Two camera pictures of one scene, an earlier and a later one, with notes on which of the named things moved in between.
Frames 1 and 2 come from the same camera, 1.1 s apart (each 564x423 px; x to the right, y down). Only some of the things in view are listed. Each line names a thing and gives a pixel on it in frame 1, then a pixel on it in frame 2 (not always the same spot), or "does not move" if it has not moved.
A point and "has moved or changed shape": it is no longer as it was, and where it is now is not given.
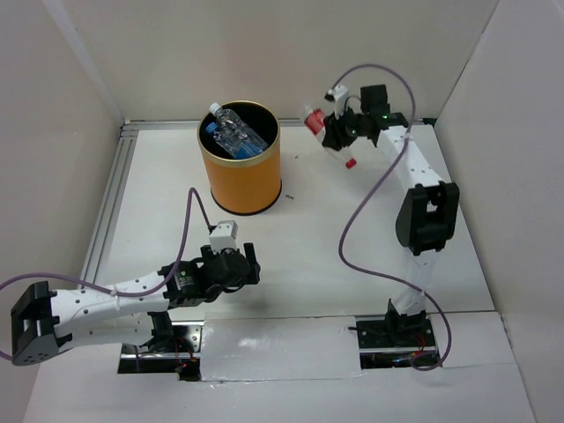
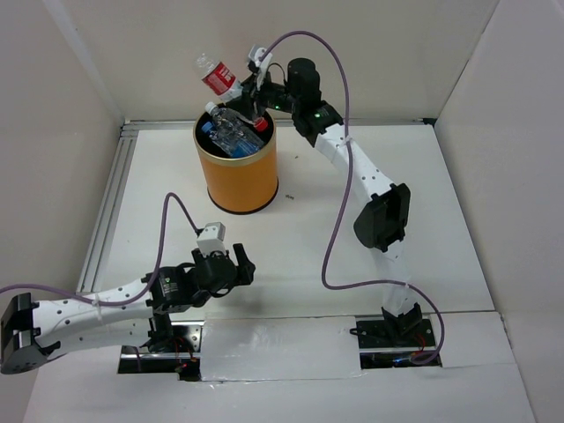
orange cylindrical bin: x=242 y=186 does not move
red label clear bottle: x=314 y=122 has moved or changed shape
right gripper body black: x=355 y=123 -> x=278 y=98
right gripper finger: x=331 y=135 -> x=250 y=85
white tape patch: x=279 y=348 does not move
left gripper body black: x=212 y=295 does not move
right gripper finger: x=342 y=137 -> x=245 y=104
